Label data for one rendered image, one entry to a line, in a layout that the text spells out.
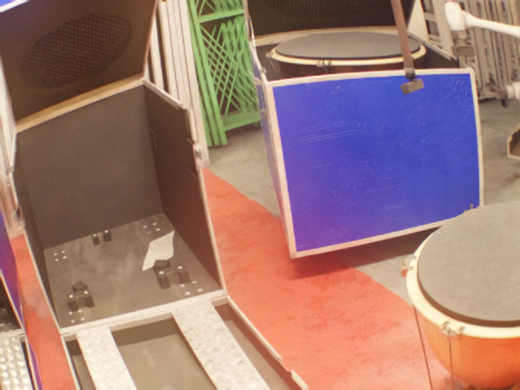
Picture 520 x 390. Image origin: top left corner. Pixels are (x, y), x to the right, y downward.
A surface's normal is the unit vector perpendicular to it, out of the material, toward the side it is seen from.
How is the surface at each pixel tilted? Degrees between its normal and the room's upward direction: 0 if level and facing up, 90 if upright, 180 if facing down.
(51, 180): 90
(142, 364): 1
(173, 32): 87
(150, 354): 1
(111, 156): 90
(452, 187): 90
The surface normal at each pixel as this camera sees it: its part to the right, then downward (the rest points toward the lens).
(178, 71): 0.45, 0.25
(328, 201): 0.09, 0.38
